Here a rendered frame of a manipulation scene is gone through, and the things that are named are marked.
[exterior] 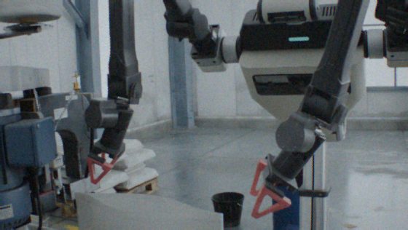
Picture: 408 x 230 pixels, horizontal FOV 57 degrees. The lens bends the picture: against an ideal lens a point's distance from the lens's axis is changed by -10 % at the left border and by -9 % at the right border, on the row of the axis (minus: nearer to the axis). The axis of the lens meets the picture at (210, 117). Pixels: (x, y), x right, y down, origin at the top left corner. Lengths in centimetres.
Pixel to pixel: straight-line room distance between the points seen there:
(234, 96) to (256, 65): 828
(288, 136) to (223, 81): 887
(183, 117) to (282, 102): 857
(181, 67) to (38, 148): 902
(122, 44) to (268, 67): 45
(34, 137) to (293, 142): 48
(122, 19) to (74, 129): 45
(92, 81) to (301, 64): 609
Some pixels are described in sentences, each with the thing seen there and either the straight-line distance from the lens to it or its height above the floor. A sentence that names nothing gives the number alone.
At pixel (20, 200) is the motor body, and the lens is 88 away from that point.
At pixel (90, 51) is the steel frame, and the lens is 711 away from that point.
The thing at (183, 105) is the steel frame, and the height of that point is 54.
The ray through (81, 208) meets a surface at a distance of 124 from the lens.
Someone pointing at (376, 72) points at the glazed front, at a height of 121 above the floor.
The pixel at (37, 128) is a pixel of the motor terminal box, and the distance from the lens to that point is 81.
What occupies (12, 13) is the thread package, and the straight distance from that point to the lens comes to 95.
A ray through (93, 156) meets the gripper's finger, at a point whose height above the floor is 119.
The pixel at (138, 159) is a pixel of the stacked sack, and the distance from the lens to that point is 451.
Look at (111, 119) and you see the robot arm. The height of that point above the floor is 128.
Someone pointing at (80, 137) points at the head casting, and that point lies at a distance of 130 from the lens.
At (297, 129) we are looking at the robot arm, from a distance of 72.
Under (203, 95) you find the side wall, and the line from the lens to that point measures 981.
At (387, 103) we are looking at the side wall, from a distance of 887.
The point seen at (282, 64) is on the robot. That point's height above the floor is 139.
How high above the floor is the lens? 138
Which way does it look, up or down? 7 degrees down
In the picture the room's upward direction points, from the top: 3 degrees counter-clockwise
